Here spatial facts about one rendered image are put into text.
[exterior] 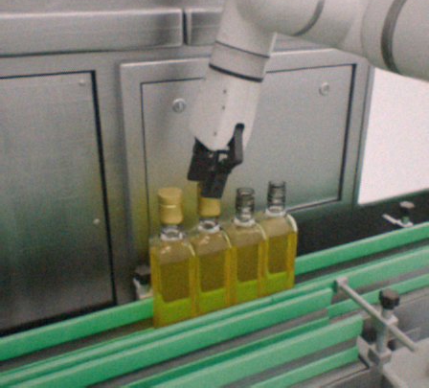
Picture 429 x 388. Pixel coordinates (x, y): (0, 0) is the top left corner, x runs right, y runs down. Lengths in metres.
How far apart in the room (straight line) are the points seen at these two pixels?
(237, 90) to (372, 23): 0.22
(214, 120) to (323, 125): 0.35
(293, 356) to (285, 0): 0.48
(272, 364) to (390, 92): 0.56
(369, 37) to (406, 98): 0.60
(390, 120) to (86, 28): 0.61
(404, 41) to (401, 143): 0.66
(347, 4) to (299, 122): 0.35
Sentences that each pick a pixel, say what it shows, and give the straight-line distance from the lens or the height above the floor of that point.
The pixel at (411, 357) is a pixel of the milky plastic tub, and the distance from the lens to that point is 0.95.
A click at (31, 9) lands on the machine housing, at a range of 0.71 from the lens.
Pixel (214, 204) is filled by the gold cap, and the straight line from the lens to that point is 0.67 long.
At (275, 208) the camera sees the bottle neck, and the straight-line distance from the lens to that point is 0.74.
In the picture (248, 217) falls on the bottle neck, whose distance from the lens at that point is 0.71.
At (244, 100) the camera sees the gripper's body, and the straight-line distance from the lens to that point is 0.59.
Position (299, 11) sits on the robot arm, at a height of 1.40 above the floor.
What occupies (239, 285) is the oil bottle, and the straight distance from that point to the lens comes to 0.75.
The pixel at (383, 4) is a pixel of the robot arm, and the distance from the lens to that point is 0.43.
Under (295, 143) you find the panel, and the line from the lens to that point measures 0.89.
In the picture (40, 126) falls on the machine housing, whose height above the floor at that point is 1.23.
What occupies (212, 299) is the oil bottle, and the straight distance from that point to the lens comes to 0.74.
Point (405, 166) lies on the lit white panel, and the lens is 1.09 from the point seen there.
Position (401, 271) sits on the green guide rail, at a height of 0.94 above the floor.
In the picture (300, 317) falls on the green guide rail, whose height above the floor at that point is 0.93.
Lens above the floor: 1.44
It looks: 22 degrees down
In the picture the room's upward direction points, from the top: straight up
